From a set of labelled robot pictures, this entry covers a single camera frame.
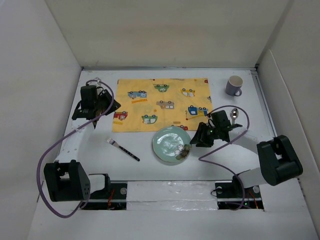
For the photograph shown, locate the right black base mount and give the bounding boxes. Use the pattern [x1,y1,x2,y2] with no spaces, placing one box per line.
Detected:
[210,181,264,210]

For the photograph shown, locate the green floral plate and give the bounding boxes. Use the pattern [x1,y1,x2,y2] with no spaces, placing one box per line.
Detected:
[152,126,192,165]

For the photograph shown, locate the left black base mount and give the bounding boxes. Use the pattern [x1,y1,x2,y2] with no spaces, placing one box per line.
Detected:
[81,182,128,211]

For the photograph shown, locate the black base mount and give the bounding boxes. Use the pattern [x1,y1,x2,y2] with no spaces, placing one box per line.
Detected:
[210,181,264,210]
[81,182,128,211]

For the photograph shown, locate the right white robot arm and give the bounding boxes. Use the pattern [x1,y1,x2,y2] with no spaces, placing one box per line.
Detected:
[190,110,303,197]

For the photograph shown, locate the spoon with black handle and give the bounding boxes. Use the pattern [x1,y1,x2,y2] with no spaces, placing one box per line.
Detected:
[230,108,239,125]

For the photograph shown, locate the yellow truck print placemat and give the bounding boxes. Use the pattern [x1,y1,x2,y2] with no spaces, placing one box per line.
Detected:
[112,78,213,133]

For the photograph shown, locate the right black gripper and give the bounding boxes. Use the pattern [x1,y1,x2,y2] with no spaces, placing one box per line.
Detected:
[189,121,220,148]

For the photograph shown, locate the fork with black handle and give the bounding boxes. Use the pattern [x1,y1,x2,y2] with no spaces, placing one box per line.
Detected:
[106,137,140,162]

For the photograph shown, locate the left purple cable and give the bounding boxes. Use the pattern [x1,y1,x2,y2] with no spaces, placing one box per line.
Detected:
[36,79,116,219]

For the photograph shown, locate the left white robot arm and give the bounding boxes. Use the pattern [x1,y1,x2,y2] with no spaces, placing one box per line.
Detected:
[44,84,121,202]

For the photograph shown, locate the purple mug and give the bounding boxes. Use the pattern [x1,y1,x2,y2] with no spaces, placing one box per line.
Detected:
[225,75,244,97]

